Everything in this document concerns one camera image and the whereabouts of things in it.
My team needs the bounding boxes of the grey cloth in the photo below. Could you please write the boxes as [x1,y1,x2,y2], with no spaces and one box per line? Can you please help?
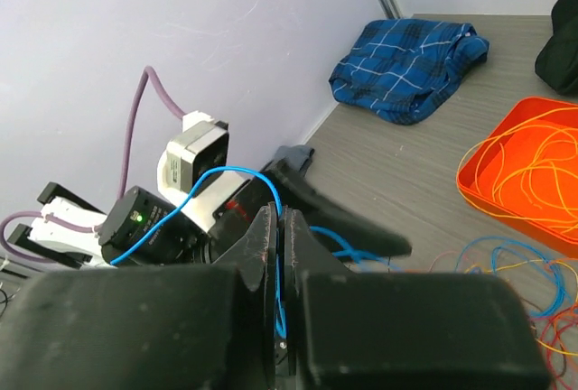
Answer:
[273,144,315,176]

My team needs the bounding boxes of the blue plaid cloth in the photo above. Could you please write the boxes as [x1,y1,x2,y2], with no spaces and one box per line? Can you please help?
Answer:
[329,18,489,125]

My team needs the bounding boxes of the black cloth hat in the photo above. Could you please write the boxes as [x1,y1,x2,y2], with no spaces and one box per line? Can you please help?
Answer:
[535,0,577,96]

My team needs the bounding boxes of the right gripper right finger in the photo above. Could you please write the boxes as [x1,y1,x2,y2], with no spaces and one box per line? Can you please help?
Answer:
[283,210,552,389]

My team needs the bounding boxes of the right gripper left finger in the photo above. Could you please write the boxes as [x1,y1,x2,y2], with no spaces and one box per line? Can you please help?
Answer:
[1,205,276,389]

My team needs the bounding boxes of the tangled wire pile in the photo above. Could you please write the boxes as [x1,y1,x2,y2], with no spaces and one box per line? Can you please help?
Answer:
[406,234,578,382]

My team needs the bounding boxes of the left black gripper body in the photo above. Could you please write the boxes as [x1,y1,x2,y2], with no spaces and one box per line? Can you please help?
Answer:
[211,161,412,257]

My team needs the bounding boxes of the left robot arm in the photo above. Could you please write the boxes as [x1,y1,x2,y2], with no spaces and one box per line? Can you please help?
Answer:
[1,161,412,271]

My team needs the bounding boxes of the yellow wire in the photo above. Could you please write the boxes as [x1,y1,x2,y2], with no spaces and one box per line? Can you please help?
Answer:
[473,107,578,234]

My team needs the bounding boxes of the orange plastic box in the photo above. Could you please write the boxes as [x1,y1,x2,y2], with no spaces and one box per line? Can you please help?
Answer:
[456,97,577,258]

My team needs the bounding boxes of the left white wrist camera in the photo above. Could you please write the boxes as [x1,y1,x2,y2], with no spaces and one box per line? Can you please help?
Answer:
[156,111,247,232]

